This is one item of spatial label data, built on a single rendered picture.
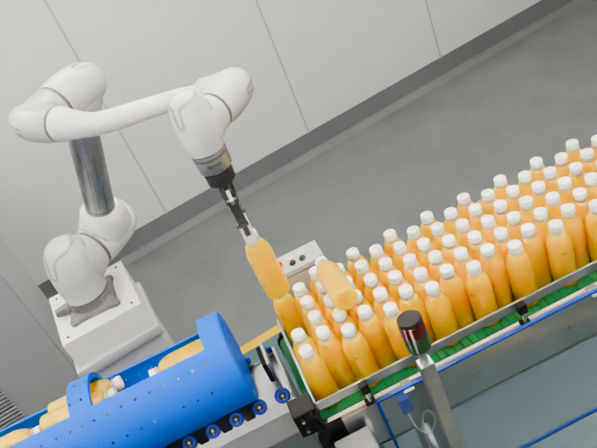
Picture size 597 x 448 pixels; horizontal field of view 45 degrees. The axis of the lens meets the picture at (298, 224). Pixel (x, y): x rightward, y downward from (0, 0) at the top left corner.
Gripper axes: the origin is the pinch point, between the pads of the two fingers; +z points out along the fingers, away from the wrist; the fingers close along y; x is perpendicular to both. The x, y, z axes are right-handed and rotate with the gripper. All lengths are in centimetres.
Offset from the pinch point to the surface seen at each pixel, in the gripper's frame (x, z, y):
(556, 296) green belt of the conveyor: 74, 55, 17
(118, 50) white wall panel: -31, 18, -278
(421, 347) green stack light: 27, 27, 39
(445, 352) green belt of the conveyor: 37, 55, 18
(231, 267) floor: -25, 145, -203
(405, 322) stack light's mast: 25.8, 19.6, 37.1
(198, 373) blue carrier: -28.5, 27.6, 12.4
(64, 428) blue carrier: -67, 26, 11
